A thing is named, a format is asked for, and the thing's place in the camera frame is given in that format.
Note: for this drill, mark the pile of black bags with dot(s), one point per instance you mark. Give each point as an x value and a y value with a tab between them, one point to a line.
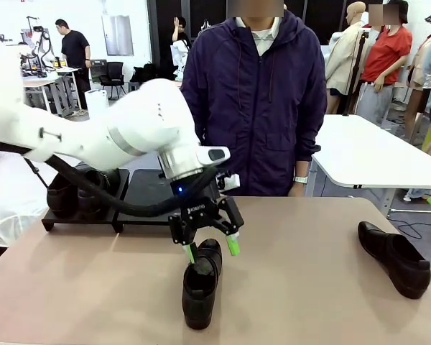
143	73

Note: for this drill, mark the white plastic sheet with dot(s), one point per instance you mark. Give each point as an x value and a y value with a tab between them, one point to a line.
10	219

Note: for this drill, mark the grey wall panel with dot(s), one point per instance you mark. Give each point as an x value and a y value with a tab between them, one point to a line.
118	36

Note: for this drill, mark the black office chair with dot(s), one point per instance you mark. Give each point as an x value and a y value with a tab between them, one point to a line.
115	72

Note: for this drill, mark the left gripper green finger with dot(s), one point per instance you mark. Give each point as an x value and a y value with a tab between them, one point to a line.
181	231
233	246

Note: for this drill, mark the white air purifier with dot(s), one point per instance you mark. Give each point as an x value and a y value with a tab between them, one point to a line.
95	98

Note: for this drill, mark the person in purple jacket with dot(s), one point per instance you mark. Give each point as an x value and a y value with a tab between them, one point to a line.
265	108

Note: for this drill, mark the black tripod leg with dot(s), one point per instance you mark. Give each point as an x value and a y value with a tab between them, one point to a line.
39	178

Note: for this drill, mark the person's left hand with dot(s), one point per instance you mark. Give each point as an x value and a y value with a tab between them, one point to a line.
298	190

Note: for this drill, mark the white desk robot arm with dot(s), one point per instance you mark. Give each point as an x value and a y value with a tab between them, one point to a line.
45	50

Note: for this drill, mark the black shoe stand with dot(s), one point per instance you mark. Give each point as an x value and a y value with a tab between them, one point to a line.
79	223
143	187

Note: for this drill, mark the white table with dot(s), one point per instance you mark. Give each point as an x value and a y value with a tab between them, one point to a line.
362	151

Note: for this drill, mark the mannequin in beige jacket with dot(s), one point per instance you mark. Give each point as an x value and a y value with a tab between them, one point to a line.
343	54

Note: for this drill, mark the person's right forearm purple sleeve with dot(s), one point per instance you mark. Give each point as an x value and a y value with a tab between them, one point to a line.
202	133

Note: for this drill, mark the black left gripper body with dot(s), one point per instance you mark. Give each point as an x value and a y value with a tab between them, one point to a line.
201	213

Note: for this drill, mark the black leather shoe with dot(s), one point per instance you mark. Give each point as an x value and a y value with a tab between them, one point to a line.
59	201
197	309
409	284
90	205

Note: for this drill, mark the grey work desk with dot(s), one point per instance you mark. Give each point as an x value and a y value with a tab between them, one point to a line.
43	81

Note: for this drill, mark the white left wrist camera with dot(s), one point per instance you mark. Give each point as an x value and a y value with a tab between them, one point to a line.
231	181

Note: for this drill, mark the person's left forearm purple sleeve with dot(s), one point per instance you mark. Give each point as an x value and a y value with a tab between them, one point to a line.
309	143

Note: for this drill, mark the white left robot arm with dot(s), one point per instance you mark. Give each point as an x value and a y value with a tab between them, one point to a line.
93	133

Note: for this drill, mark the black camera tripod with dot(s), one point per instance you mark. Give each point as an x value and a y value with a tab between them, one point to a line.
357	64

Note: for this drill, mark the silver wristwatch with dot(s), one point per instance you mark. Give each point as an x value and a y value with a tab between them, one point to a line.
301	179

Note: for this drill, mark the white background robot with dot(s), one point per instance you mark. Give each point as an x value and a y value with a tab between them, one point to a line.
179	57

